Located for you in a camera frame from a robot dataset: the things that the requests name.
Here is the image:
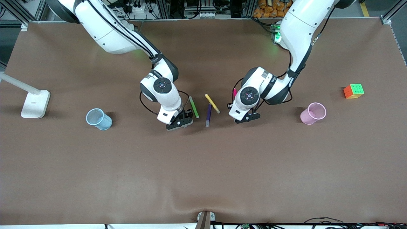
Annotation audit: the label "green marker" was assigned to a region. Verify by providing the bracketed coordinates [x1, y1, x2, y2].
[189, 96, 200, 119]

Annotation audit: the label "yellow marker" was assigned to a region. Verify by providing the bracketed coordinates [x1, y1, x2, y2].
[205, 94, 221, 114]

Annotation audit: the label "brown table cover mat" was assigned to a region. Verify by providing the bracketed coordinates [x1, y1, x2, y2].
[0, 17, 407, 225]

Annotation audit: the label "pink mesh cup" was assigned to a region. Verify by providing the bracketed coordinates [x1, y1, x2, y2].
[300, 102, 327, 125]

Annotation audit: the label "blue mesh cup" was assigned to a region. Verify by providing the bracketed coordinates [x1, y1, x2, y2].
[86, 108, 113, 131]

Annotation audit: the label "green lit circuit board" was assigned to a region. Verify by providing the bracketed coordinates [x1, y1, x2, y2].
[271, 23, 284, 44]

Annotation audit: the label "multicolour puzzle cube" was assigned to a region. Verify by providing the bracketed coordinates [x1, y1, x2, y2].
[343, 83, 365, 99]

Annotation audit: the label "orange objects pile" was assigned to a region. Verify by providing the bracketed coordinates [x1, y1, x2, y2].
[253, 0, 291, 18]

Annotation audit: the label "white power strip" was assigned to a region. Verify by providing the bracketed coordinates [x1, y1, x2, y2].
[122, 3, 150, 15]

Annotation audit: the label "white desk lamp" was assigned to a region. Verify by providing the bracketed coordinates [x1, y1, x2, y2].
[0, 73, 51, 119]

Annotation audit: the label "metal table edge bracket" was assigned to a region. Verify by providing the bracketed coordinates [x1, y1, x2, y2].
[197, 211, 216, 229]

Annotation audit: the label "black floor cables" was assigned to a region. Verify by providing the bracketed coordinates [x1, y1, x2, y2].
[304, 217, 407, 229]

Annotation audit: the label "aluminium frame profile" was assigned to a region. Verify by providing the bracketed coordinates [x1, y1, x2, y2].
[0, 0, 43, 31]
[380, 0, 407, 26]

